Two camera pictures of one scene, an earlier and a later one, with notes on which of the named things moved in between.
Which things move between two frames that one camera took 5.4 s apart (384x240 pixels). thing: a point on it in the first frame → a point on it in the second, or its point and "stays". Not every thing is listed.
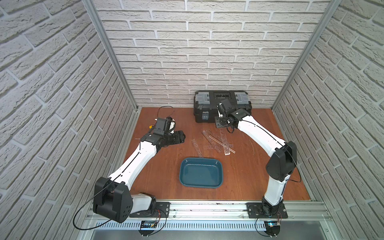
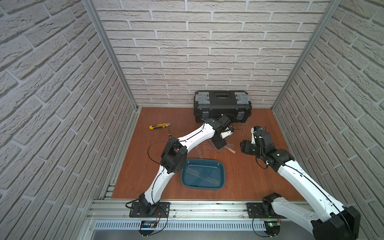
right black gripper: [217, 121] → [245, 146]
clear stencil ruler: [197, 149] → [202, 176]
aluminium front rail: [187, 211] stays
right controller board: [272, 227] stays
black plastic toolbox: [205, 102] stays
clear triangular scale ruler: [222, 144] stays
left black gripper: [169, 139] → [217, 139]
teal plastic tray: [201, 173] stays
